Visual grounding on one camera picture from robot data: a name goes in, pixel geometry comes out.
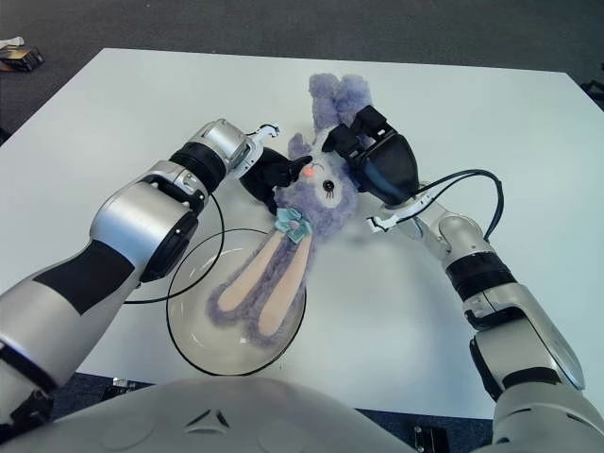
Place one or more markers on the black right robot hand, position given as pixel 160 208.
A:
pixel 391 165

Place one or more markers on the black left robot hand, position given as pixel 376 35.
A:
pixel 266 174

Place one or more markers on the purple plush bunny doll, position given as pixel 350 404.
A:
pixel 321 198

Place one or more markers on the white plate with black rim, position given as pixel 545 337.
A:
pixel 198 340

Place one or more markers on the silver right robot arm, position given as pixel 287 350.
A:
pixel 509 307

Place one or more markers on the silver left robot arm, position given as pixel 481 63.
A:
pixel 137 222

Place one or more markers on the grey robot torso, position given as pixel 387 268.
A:
pixel 212 424

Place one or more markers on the black and orange box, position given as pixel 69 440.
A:
pixel 21 59

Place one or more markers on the crumpled white paper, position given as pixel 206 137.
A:
pixel 11 41

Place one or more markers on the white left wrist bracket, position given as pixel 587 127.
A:
pixel 252 153

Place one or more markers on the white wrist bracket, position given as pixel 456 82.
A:
pixel 252 153
pixel 391 219

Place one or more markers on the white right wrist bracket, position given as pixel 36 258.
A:
pixel 391 219

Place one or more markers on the metal table bracket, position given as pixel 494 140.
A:
pixel 429 439
pixel 122 383

